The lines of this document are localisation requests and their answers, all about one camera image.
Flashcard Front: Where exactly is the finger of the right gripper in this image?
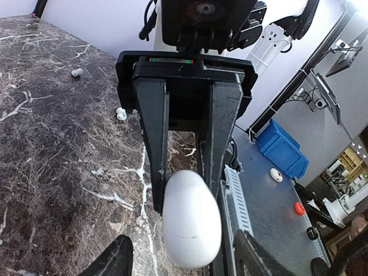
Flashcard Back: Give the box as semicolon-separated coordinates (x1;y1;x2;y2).
134;79;170;214
195;82;243;196

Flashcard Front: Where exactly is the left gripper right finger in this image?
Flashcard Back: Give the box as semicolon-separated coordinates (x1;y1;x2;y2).
234;229;294;276

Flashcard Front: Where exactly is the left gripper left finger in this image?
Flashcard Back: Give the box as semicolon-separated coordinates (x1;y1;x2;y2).
78;235;133;276

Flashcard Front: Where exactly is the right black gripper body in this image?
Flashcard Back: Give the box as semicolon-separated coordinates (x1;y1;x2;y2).
116;51;258;121

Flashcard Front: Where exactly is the white earbud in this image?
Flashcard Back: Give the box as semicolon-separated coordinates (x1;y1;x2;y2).
71;68;83;78
116;107;127;121

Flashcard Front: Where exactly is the white charging case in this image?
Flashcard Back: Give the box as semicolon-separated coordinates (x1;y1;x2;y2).
162;170;222;269

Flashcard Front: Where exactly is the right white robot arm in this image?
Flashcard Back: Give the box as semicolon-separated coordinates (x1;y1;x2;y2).
116;1;319;212

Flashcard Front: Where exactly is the red round button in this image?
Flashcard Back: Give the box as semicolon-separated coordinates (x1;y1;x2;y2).
294;202;306;216

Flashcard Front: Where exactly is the blue storage bin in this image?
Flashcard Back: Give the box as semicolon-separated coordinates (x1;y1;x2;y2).
257;119;309;179

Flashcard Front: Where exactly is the white round object outside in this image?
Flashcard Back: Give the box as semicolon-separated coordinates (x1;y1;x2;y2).
270;168;283;183

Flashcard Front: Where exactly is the white slotted cable duct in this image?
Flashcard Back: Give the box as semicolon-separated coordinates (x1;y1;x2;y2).
223;164;254;239

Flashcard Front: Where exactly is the right black frame post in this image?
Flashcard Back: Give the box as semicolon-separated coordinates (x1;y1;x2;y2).
31;0;48;18

